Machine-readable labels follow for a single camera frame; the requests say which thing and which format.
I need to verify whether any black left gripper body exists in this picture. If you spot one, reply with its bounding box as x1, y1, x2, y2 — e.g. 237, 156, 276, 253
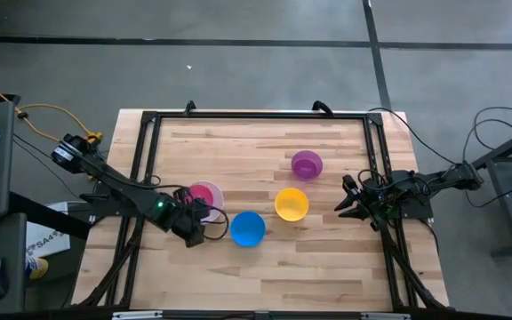
169, 186, 212, 249

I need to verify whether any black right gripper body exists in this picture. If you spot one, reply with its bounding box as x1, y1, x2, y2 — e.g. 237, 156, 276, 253
342, 175, 388, 232

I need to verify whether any blue bowl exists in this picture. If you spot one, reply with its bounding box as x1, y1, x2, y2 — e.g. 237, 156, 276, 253
229, 211, 267, 248

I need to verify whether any purple bowl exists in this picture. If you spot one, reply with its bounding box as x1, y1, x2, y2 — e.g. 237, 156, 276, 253
290, 149, 324, 181

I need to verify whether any yellow bowl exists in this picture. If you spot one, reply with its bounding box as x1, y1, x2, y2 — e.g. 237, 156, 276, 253
274, 187, 310, 223

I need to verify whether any pink bowl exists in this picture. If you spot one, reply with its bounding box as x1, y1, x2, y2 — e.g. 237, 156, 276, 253
188, 183, 215, 210

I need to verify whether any black metal side stand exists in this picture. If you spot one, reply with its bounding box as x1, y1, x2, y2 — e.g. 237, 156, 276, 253
462, 122, 512, 259

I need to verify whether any black slanted beam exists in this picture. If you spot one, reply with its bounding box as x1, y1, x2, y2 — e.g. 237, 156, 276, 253
9, 190, 92, 241

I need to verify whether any white printed box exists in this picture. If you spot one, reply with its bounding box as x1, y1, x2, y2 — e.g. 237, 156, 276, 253
24, 202, 71, 259

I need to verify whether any dark desk with mouse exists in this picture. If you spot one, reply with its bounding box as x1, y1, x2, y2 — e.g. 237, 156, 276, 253
0, 212, 28, 315

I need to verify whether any black cable to frame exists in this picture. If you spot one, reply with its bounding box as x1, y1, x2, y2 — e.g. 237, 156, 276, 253
366, 107, 458, 165

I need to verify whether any black curved frame clamp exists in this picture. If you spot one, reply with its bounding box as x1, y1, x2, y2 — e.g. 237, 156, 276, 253
311, 100, 333, 116

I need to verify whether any silver edge bracket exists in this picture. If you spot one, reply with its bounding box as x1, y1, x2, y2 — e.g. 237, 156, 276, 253
112, 310, 164, 320
361, 312, 412, 320

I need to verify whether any black metal table frame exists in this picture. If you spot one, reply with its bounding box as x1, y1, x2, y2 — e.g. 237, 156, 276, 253
71, 108, 451, 312

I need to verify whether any black looped floor cable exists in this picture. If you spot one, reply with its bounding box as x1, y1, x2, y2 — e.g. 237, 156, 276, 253
462, 106, 512, 164

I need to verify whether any thin black floor cable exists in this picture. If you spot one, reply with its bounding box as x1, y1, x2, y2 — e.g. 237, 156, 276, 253
12, 132, 84, 199

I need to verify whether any yellow cable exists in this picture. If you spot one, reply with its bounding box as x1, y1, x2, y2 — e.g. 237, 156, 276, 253
0, 74, 105, 144

